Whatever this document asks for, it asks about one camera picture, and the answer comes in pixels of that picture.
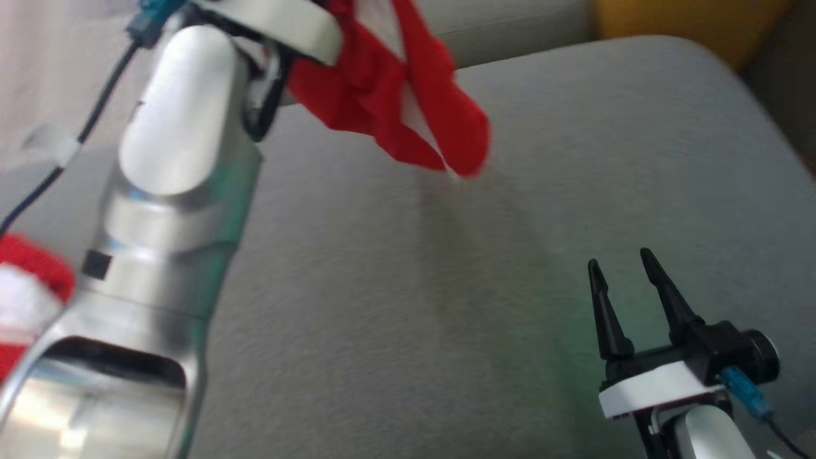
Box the grey fabric sofa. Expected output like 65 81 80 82
0 0 816 459

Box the red and white garment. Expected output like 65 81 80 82
0 233 76 383

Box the right arm cable blue plug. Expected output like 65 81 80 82
719 367 810 459

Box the red white basketball jersey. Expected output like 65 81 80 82
286 0 492 180

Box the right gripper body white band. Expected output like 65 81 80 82
598 344 731 421

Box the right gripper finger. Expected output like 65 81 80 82
586 258 636 361
639 247 703 346

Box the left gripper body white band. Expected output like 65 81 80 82
191 0 342 142

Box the yellow cushion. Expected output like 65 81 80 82
593 0 794 69

